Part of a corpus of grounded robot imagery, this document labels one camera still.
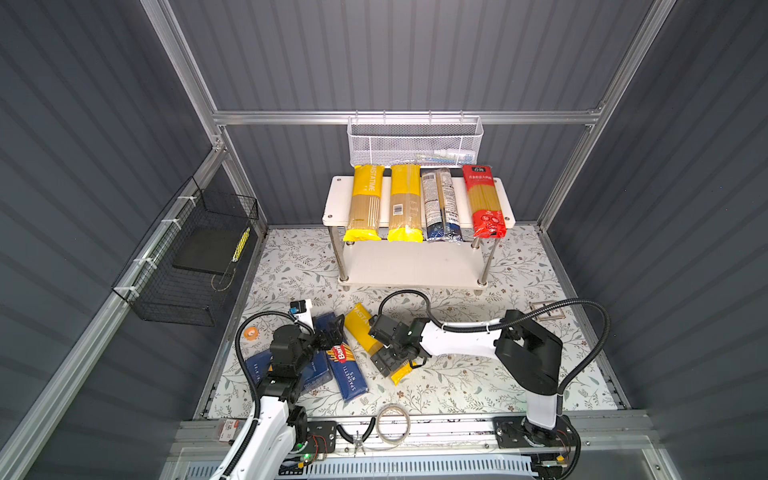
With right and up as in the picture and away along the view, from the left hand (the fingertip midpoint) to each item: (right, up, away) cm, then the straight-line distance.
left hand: (329, 318), depth 83 cm
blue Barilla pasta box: (-2, -14, -6) cm, 15 cm away
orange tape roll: (-26, -7, +9) cm, 28 cm away
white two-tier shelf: (+16, +32, -4) cm, 36 cm away
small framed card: (+69, -1, +11) cm, 70 cm away
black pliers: (+9, -28, -10) cm, 32 cm away
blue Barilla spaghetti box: (+6, -16, -2) cm, 17 cm away
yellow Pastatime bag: (+7, -3, +9) cm, 12 cm away
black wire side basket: (-33, +13, -11) cm, 38 cm away
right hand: (+17, -12, +5) cm, 22 cm away
